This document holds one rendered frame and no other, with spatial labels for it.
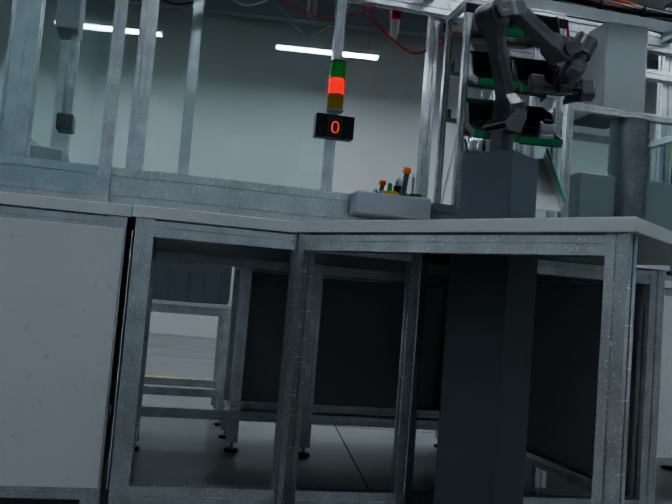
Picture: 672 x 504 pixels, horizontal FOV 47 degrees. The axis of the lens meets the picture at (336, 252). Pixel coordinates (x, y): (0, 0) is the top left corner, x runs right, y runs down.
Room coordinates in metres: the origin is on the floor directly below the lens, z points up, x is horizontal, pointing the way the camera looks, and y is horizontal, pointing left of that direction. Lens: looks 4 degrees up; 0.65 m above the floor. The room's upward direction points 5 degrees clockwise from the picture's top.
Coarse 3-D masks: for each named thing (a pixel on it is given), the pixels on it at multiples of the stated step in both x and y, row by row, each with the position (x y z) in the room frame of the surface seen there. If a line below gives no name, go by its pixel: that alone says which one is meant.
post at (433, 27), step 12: (432, 24) 3.43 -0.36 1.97; (432, 36) 3.43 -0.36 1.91; (432, 48) 3.43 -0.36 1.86; (432, 60) 3.44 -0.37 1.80; (432, 72) 3.43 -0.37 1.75; (432, 84) 3.43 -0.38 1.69; (432, 96) 3.43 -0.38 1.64; (432, 108) 3.43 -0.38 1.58; (420, 120) 3.47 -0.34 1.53; (432, 120) 3.43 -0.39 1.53; (420, 132) 3.45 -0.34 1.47; (420, 144) 3.44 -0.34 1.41; (420, 156) 3.43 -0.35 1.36; (420, 168) 3.42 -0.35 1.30; (420, 180) 3.42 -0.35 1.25; (420, 192) 3.43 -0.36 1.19
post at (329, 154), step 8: (344, 0) 2.38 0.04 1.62; (336, 8) 2.40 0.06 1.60; (344, 8) 2.38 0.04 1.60; (336, 16) 2.38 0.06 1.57; (344, 16) 2.38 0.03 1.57; (336, 24) 2.38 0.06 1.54; (344, 24) 2.38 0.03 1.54; (336, 32) 2.38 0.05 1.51; (344, 32) 2.38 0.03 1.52; (336, 40) 2.38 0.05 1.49; (336, 48) 2.38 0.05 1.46; (336, 56) 2.38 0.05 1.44; (328, 112) 2.38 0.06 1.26; (328, 144) 2.38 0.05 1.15; (328, 152) 2.38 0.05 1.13; (328, 160) 2.39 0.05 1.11; (328, 168) 2.39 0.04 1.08; (328, 176) 2.39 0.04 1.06; (328, 184) 2.38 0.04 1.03
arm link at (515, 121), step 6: (516, 114) 1.88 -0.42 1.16; (522, 114) 1.89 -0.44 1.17; (510, 120) 1.87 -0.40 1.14; (516, 120) 1.88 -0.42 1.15; (522, 120) 1.89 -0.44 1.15; (486, 126) 1.93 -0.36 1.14; (492, 126) 1.91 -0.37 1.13; (498, 126) 1.90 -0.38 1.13; (504, 126) 1.89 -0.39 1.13; (510, 126) 1.87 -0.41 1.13; (516, 126) 1.88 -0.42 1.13; (522, 126) 1.90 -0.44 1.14; (486, 132) 1.93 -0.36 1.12; (516, 132) 1.90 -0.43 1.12
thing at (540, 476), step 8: (664, 280) 3.02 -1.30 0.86; (664, 304) 3.03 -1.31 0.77; (664, 312) 3.03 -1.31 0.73; (664, 320) 3.03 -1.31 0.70; (664, 328) 3.03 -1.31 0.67; (664, 336) 3.03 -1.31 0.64; (664, 344) 3.03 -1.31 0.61; (664, 352) 3.03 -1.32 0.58; (664, 360) 3.03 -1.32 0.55; (664, 368) 3.03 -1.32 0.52; (664, 376) 3.03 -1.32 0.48; (664, 384) 3.03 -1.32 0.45; (664, 392) 3.03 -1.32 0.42; (664, 400) 3.03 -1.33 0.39; (664, 408) 3.03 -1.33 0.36; (664, 416) 3.03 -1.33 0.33; (664, 424) 3.03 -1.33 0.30; (664, 432) 3.03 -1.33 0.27; (664, 440) 3.03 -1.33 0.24; (664, 448) 3.03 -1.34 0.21; (664, 456) 3.04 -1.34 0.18; (656, 464) 3.04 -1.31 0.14; (664, 464) 3.05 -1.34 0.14; (536, 472) 2.93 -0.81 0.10; (544, 472) 2.93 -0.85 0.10; (536, 480) 2.93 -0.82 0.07; (544, 480) 2.93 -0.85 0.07; (536, 488) 2.95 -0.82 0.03
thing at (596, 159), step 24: (576, 120) 3.06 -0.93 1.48; (600, 120) 3.09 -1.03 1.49; (624, 120) 3.11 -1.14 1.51; (576, 144) 3.06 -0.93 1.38; (600, 144) 3.09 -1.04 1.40; (648, 144) 3.13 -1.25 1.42; (576, 168) 3.06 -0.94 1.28; (600, 168) 3.09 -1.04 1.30; (648, 168) 3.14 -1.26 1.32; (576, 192) 3.07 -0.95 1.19; (600, 192) 3.09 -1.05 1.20; (648, 192) 3.14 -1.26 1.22; (576, 216) 3.07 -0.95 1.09; (600, 216) 3.09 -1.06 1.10; (648, 216) 3.14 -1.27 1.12
